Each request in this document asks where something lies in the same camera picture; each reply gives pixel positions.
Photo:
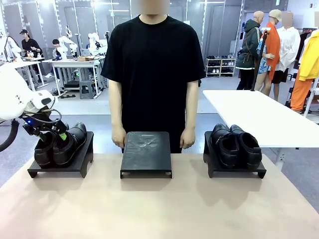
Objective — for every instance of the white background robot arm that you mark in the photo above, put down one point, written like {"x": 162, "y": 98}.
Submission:
{"x": 65, "y": 42}
{"x": 96, "y": 43}
{"x": 12, "y": 47}

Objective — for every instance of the person in black t-shirt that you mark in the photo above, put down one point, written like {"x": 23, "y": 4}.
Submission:
{"x": 154, "y": 74}

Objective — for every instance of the mannequin in orange garment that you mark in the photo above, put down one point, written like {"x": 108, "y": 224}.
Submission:
{"x": 271, "y": 49}

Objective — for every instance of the white shoe rack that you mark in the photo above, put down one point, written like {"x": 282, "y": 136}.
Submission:
{"x": 220, "y": 66}

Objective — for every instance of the person's left forearm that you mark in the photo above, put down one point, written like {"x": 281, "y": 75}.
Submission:
{"x": 192, "y": 104}

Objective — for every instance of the grey plastic stool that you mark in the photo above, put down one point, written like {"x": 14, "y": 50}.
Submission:
{"x": 86, "y": 89}

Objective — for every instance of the black shoe stand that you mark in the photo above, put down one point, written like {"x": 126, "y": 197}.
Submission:
{"x": 208, "y": 159}
{"x": 145, "y": 154}
{"x": 82, "y": 154}

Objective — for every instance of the black tripod pole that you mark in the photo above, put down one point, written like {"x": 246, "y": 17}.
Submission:
{"x": 259, "y": 62}

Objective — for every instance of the black thick-soled leather shoe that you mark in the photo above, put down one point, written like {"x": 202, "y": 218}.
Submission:
{"x": 43, "y": 154}
{"x": 71, "y": 147}

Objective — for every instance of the white background work table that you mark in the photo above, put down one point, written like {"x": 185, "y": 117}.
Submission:
{"x": 27, "y": 62}
{"x": 74, "y": 63}

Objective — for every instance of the white side table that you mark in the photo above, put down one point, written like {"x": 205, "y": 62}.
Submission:
{"x": 261, "y": 117}

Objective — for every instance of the black buckle leather shoe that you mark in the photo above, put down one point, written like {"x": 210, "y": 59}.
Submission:
{"x": 225, "y": 152}
{"x": 250, "y": 149}

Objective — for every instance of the mannequin in white shirt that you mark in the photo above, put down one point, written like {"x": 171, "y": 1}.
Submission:
{"x": 290, "y": 47}

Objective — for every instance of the cardboard box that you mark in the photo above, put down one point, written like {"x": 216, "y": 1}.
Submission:
{"x": 84, "y": 58}

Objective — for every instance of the person's right hand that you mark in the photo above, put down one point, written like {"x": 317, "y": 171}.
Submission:
{"x": 118, "y": 138}

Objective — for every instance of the person with black cap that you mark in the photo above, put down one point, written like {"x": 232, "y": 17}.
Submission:
{"x": 30, "y": 46}

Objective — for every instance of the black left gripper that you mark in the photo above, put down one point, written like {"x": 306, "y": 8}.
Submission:
{"x": 46, "y": 124}

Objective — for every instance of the mannequin in dark green jacket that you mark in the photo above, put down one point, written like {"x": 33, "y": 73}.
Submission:
{"x": 249, "y": 49}

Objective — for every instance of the seated person in grey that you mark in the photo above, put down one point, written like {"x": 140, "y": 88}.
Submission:
{"x": 56, "y": 52}

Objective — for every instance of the person's right forearm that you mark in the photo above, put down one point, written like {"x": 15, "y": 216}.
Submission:
{"x": 115, "y": 107}

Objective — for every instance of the yellow and orange clothing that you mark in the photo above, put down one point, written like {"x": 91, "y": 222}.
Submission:
{"x": 307, "y": 62}

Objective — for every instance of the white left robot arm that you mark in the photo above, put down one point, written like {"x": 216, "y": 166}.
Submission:
{"x": 12, "y": 99}

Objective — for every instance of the person's left hand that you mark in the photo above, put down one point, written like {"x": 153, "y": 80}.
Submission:
{"x": 187, "y": 138}

